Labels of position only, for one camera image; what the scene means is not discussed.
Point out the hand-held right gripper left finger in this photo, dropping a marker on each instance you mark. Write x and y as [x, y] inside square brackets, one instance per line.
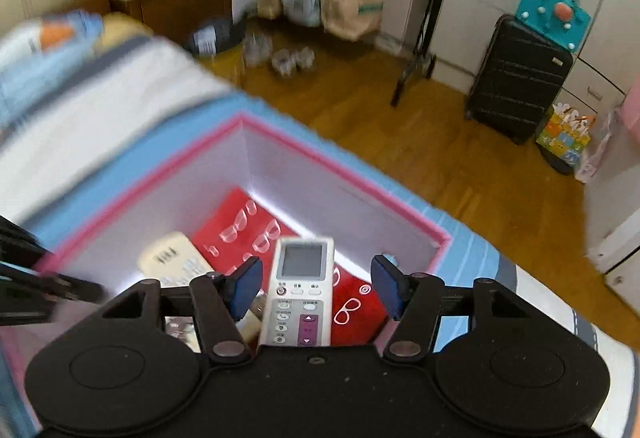
[247, 285]

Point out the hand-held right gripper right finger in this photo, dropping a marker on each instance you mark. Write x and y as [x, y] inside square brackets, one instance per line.
[387, 285]

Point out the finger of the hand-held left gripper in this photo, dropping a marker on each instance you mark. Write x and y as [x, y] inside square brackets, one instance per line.
[50, 289]

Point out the cream remote with purple buttons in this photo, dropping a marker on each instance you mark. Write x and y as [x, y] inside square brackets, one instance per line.
[300, 263]

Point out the pink cardboard box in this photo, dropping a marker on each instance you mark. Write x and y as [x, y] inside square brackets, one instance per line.
[325, 198]

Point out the red printed cloth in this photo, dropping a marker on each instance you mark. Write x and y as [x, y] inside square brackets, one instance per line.
[222, 218]

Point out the metal key bunch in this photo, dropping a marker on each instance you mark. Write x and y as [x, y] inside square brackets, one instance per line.
[177, 330]

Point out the translucent slipper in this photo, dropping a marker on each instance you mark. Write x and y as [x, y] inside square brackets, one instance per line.
[305, 58]
[284, 62]

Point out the colourful gift bag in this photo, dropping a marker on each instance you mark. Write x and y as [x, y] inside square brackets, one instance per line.
[567, 138]

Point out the white shoe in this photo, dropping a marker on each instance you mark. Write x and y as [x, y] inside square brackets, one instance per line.
[258, 49]

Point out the white door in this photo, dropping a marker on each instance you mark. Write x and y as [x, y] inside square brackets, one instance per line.
[620, 238]

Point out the blue plush penguin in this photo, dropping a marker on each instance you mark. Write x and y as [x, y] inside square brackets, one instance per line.
[50, 48]

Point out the white plastic bag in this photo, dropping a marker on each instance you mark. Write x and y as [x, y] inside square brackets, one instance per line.
[595, 153]

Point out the black suitcase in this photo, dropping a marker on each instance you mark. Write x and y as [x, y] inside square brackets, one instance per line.
[520, 78]

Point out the black bag with white label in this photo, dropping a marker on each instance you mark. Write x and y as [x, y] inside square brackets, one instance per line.
[215, 38]

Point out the yellow orange fitted sheet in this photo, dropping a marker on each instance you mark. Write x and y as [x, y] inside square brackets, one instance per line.
[122, 23]

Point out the paper bag with green print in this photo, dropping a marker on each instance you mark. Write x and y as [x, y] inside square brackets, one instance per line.
[350, 8]

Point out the white blue printed bag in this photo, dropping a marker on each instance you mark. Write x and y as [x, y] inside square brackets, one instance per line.
[300, 1]

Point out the wooden nightstand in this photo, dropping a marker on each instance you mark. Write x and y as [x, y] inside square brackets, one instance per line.
[180, 3]

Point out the pink garment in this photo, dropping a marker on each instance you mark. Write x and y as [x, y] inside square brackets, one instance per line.
[631, 108]

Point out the teal tote bag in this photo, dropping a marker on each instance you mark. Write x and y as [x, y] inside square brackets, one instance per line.
[550, 13]

